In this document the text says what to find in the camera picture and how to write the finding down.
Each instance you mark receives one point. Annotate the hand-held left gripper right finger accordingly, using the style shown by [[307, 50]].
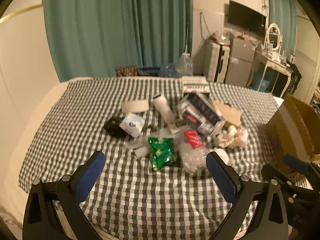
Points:
[[221, 177]]

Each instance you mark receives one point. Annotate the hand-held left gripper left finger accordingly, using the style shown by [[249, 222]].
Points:
[[90, 177]]

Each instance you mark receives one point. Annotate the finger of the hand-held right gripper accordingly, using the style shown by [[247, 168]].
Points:
[[296, 163]]

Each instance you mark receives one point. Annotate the small tan box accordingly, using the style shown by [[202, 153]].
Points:
[[228, 113]]

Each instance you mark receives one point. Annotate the cardboard box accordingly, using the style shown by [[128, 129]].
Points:
[[292, 127]]

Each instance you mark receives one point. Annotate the clear plastic bag red label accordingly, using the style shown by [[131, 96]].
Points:
[[193, 147]]

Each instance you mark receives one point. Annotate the crumpled white tissues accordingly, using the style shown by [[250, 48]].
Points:
[[232, 137]]

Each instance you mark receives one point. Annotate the green snack packet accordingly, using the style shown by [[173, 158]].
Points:
[[162, 153]]

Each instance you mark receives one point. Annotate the white tissue pack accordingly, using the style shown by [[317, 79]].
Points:
[[132, 125]]

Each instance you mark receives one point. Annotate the checkered tablecloth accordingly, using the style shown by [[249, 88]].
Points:
[[82, 110]]

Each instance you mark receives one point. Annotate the black and white box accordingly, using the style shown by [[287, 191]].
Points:
[[200, 112]]

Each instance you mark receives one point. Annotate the white tape roll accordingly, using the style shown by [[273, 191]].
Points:
[[135, 106]]

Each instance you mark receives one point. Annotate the green medicine box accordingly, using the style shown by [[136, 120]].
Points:
[[195, 86]]

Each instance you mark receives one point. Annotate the white vanity table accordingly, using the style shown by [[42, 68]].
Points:
[[272, 65]]

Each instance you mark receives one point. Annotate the patterned dark bag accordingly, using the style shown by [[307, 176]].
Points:
[[126, 71]]

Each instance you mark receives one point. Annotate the grey small fridge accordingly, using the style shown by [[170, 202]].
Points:
[[241, 60]]

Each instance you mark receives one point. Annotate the white suitcase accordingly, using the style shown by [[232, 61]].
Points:
[[215, 60]]

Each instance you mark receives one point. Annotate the large clear water jug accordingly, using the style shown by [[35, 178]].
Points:
[[184, 63]]

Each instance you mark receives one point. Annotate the white oval mirror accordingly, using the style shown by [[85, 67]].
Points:
[[273, 36]]

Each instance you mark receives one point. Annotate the green curtain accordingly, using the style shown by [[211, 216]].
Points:
[[100, 30], [282, 10]]

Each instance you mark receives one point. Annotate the black television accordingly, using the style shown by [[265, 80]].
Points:
[[246, 17]]

